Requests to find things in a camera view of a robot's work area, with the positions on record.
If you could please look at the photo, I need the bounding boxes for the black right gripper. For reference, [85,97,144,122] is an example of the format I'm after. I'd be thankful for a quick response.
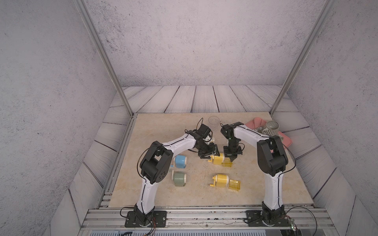
[222,140,241,161]

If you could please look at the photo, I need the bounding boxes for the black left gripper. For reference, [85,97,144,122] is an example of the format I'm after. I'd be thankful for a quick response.
[195,140,221,159]

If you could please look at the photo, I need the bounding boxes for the yellow transparent tray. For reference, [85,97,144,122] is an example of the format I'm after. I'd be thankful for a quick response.
[221,157,233,167]
[228,180,241,191]

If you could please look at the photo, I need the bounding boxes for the yellow sharpener row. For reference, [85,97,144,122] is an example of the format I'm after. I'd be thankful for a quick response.
[208,153,225,165]
[209,174,230,187]

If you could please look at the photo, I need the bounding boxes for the blue pencil sharpener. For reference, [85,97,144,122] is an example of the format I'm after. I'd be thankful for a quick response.
[171,155,187,169]

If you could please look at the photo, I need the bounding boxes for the green pencil sharpener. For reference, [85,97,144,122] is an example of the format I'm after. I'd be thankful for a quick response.
[172,171,187,187]

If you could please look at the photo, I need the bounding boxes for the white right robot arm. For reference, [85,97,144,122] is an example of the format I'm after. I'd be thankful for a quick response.
[221,122,288,226]

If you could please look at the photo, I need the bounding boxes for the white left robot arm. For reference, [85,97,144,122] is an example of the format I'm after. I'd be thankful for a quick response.
[133,124,219,226]

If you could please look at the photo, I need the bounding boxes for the yellow sharpener bottom row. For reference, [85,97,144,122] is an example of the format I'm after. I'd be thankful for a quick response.
[209,174,230,187]

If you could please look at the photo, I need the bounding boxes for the yellow transparent tray bottom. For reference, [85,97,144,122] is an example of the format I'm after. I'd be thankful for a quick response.
[228,180,241,191]

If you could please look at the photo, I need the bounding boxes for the pink serving tray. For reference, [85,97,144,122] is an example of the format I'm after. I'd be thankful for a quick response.
[246,117,293,147]

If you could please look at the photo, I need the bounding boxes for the clear plastic cup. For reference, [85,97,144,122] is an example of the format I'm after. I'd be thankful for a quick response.
[208,116,220,127]

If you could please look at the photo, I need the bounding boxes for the striped ceramic mug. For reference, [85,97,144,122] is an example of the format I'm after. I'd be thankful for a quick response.
[262,121,280,136]

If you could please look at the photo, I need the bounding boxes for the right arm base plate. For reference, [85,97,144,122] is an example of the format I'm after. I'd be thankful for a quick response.
[243,210,290,227]

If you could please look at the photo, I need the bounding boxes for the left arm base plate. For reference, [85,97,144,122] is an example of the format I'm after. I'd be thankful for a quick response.
[125,210,167,228]

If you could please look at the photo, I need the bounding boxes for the aluminium front rail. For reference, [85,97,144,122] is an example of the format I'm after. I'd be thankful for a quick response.
[79,205,339,236]

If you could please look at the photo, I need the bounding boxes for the left aluminium frame post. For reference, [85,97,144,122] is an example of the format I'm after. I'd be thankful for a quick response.
[73,0,133,117]

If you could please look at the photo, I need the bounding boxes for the aluminium frame post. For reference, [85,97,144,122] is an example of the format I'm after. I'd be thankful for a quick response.
[269,0,336,115]
[73,0,133,117]

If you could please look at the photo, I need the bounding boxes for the right aluminium frame post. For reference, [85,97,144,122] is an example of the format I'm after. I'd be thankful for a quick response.
[269,0,336,115]

